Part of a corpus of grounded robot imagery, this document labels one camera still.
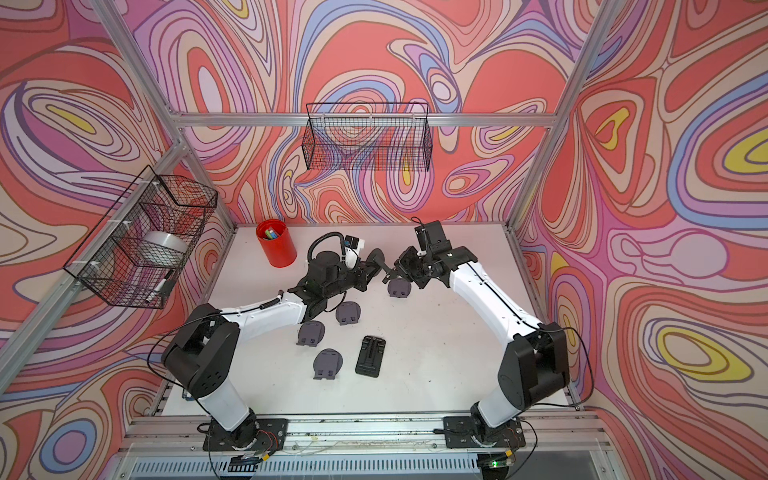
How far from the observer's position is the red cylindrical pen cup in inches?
40.7

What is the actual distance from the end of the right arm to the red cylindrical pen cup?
1.64 feet

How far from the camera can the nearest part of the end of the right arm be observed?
59cm
